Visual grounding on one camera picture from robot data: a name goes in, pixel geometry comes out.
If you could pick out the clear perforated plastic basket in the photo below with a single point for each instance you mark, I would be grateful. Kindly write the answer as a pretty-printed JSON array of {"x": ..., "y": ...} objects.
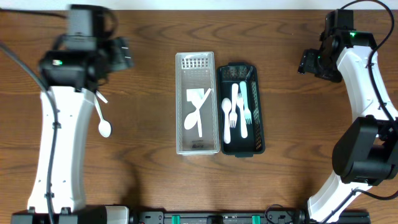
[{"x": 196, "y": 71}]

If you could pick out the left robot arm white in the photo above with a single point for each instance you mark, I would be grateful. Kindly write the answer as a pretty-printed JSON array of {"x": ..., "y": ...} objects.
[{"x": 68, "y": 100}]

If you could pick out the white plastic spoon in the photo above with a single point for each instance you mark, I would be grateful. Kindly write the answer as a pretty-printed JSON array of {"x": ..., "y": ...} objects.
[
  {"x": 101, "y": 97},
  {"x": 196, "y": 101},
  {"x": 226, "y": 107},
  {"x": 191, "y": 118},
  {"x": 104, "y": 126}
]

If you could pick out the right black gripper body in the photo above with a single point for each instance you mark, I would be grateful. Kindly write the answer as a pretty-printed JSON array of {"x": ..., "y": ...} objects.
[{"x": 322, "y": 66}]

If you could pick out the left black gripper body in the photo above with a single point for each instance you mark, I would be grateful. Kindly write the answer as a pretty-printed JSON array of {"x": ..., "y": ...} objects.
[{"x": 112, "y": 56}]

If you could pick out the dark green perforated basket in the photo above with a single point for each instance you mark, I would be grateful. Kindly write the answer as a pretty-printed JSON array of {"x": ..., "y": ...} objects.
[{"x": 226, "y": 75}]

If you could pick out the white plastic fork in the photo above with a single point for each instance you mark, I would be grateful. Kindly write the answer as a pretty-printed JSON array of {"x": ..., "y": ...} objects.
[
  {"x": 233, "y": 114},
  {"x": 243, "y": 127},
  {"x": 244, "y": 93}
]

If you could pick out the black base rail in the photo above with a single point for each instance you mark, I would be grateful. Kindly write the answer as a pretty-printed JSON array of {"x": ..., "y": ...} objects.
[{"x": 272, "y": 216}]

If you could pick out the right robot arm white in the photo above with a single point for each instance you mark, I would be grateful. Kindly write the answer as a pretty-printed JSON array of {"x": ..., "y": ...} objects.
[{"x": 366, "y": 154}]

